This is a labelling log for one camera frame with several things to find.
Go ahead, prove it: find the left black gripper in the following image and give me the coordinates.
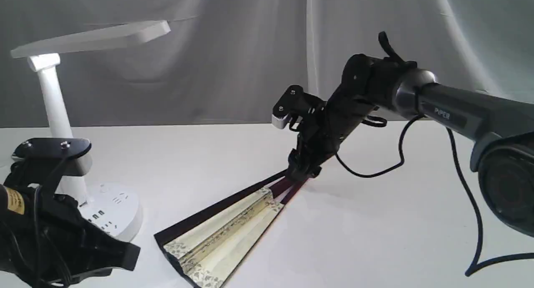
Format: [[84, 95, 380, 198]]
[[17, 192, 141, 286]]

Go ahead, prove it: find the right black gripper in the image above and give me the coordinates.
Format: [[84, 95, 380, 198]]
[[287, 94, 378, 180]]

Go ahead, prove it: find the folding paper fan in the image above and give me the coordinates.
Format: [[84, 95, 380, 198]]
[[154, 171, 306, 288]]

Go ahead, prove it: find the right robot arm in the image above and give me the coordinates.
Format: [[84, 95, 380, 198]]
[[272, 54, 533, 236]]

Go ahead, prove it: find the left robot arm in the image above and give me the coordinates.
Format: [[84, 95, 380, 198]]
[[0, 186, 141, 288]]

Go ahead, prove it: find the white desk lamp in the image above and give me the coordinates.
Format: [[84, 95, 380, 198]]
[[11, 20, 171, 242]]

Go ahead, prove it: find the grey backdrop curtain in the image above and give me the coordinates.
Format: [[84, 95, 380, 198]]
[[1, 0, 533, 128]]

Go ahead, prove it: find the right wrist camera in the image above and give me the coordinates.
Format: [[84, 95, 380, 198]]
[[271, 85, 326, 132]]

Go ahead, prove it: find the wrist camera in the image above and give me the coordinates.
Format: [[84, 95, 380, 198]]
[[13, 137, 92, 177], [271, 85, 326, 132]]

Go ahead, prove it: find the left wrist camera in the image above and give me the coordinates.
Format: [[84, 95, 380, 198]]
[[13, 137, 92, 177]]

